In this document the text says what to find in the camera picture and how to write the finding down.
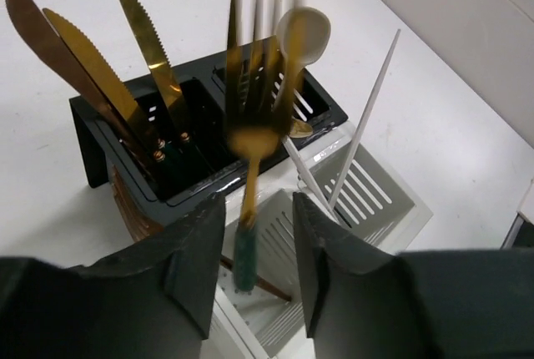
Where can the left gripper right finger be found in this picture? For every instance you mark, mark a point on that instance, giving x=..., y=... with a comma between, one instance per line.
x=361, y=302

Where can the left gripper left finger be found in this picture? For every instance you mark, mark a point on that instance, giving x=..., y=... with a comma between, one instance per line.
x=153, y=299

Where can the gold knife green handle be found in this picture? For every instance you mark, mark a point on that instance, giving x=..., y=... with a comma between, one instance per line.
x=159, y=66
x=110, y=84

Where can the gold fork green handle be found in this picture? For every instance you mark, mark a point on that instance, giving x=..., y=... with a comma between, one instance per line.
x=256, y=121

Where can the beige ceramic spoon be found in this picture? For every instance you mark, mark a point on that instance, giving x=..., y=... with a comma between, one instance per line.
x=303, y=34

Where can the rose gold knife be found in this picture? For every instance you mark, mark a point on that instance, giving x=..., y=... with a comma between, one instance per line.
x=36, y=31

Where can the gold spoon green handle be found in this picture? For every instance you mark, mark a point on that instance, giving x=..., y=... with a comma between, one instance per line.
x=300, y=129

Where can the white utensil container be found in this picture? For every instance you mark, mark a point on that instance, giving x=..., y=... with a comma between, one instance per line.
x=374, y=203

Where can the black utensil container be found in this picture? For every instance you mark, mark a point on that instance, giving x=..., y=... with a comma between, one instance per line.
x=208, y=166

